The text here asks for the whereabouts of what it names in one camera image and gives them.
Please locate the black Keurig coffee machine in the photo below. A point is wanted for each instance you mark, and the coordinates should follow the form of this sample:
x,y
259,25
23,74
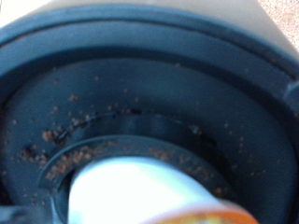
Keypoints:
x,y
155,87

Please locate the white orange-rimmed coffee pod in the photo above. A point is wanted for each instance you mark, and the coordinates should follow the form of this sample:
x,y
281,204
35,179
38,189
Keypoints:
x,y
134,189

